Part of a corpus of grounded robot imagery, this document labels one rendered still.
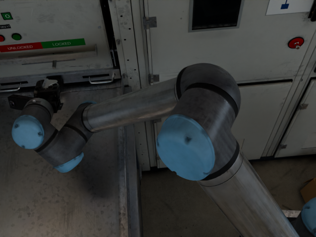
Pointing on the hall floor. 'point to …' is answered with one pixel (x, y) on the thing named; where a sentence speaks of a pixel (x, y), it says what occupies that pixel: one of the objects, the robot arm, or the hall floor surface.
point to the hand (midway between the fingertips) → (46, 86)
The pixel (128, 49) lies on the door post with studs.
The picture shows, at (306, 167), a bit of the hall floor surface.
